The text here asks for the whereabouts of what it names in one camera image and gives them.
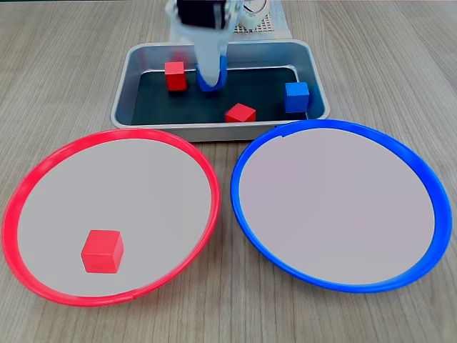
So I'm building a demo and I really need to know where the red cube block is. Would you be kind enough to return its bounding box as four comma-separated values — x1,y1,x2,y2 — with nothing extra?
224,102,257,124
81,229,125,274
164,61,188,91

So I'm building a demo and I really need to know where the black tray liner mat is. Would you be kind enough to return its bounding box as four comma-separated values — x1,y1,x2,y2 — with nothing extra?
131,66,308,126

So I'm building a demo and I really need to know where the silver metal tray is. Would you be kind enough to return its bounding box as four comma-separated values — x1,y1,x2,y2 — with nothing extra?
110,39,331,143

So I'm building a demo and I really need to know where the white mesh grip mat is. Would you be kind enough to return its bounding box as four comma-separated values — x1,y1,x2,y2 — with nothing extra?
232,10,276,36

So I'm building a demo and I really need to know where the red rimmed round dish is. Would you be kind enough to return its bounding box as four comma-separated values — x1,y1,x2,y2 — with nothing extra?
1,128,221,307

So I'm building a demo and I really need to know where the blue rimmed round dish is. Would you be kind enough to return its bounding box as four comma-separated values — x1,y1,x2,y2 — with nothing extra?
231,119,453,294

